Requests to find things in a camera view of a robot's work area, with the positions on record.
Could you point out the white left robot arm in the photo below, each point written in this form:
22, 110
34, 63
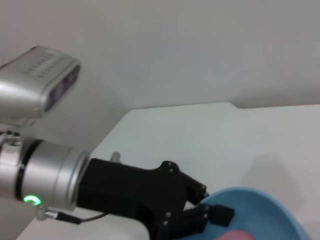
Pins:
50, 170

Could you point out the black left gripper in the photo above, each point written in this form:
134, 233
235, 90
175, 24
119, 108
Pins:
130, 190

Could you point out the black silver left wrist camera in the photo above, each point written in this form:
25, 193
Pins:
25, 87

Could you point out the blue bowl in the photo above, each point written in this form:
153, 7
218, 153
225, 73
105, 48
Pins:
262, 212

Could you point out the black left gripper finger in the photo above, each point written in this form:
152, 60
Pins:
220, 215

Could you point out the pink toy peach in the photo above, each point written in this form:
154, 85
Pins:
235, 235

